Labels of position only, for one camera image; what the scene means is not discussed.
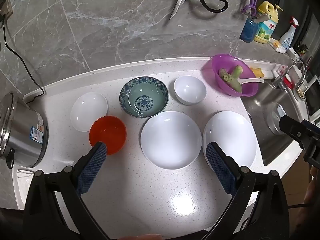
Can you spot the orange bowl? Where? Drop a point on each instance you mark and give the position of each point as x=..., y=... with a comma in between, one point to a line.
x=107, y=132

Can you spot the white cloth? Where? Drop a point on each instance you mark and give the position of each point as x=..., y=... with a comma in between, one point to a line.
x=26, y=171

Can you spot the small white plate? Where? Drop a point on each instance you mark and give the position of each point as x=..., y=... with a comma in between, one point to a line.
x=88, y=111

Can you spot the stainless steel rice cooker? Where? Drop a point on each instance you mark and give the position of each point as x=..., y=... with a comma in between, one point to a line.
x=23, y=135

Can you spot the yellow dish soap bottle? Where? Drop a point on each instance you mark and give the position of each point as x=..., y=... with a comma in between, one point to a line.
x=268, y=22

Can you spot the white deep plate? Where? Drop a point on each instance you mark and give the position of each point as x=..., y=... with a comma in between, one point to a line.
x=171, y=140

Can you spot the blue container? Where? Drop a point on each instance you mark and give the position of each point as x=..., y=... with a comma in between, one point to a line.
x=248, y=31

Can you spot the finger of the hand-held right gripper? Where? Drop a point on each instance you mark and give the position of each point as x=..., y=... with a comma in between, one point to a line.
x=291, y=127

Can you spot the blue patterned bowl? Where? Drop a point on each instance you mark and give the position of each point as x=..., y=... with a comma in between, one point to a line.
x=143, y=97

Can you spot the yellow sponge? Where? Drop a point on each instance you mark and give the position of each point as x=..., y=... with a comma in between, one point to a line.
x=257, y=72

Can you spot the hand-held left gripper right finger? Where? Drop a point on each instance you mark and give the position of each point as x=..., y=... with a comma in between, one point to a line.
x=220, y=167

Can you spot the large white plate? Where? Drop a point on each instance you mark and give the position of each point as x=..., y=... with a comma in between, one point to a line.
x=232, y=135

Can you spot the white spray bottle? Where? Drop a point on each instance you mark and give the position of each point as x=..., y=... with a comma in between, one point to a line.
x=288, y=36

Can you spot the chrome faucet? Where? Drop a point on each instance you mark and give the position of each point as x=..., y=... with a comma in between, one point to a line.
x=292, y=72

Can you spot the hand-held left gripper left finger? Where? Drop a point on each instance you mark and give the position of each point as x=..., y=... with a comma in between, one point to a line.
x=93, y=166

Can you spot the purple plastic bowl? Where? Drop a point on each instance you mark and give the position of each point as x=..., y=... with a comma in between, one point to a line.
x=245, y=66

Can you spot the person's right hand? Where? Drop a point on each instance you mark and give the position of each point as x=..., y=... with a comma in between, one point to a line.
x=312, y=197

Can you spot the small white bowl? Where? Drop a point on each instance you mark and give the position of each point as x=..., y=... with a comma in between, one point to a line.
x=190, y=90

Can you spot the white spoon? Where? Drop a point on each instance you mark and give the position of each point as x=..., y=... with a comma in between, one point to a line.
x=252, y=80

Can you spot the green vegetable stems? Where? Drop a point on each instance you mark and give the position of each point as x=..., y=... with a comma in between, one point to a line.
x=231, y=77

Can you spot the white packet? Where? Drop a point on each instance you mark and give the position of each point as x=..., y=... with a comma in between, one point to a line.
x=277, y=46

